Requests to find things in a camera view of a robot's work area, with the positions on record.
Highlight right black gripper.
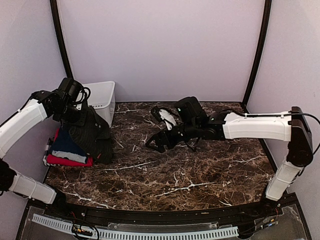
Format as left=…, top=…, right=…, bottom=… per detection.
left=145, top=120, right=200, bottom=153

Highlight black clothes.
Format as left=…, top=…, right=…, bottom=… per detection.
left=68, top=106, right=113, bottom=165

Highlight navy blue t-shirt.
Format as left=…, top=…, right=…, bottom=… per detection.
left=48, top=128, right=88, bottom=164

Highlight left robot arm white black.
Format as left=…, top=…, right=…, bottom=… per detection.
left=0, top=78, right=89, bottom=218

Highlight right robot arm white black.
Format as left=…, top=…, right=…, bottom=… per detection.
left=145, top=96, right=318, bottom=217

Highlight white plastic bin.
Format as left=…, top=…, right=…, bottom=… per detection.
left=83, top=81, right=116, bottom=128

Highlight black white striped folded cloth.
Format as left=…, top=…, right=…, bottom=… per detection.
left=42, top=138, right=54, bottom=167

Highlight folded red t-shirt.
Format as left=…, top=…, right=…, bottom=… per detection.
left=47, top=128, right=94, bottom=167

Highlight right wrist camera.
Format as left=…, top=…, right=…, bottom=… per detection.
left=150, top=106, right=177, bottom=131

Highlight left black frame post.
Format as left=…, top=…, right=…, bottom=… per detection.
left=49, top=0, right=74, bottom=79

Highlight black frame post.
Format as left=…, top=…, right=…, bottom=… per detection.
left=241, top=0, right=273, bottom=108
left=49, top=0, right=74, bottom=79

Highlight black curved front rail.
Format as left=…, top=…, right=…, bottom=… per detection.
left=32, top=193, right=298, bottom=233

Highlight white slotted cable duct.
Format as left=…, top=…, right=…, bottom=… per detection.
left=31, top=213, right=239, bottom=240

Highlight right black frame post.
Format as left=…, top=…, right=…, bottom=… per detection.
left=241, top=0, right=273, bottom=108

